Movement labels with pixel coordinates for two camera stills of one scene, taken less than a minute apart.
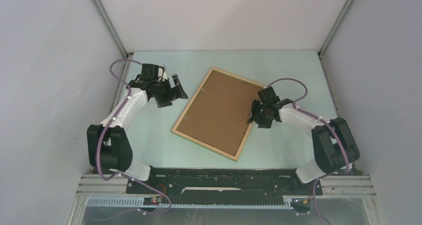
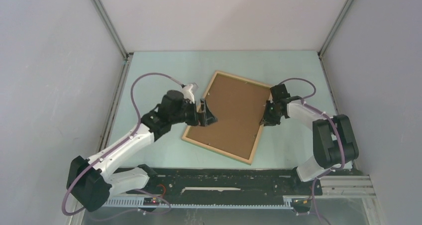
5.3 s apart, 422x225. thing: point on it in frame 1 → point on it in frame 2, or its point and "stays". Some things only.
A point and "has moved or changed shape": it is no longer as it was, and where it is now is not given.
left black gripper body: (163, 89) → (187, 114)
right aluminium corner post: (342, 15) stays
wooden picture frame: (174, 129) has moved or changed shape
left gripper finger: (177, 91) → (207, 118)
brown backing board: (220, 115) has moved or changed shape
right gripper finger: (255, 103) → (264, 122)
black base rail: (223, 183) stays
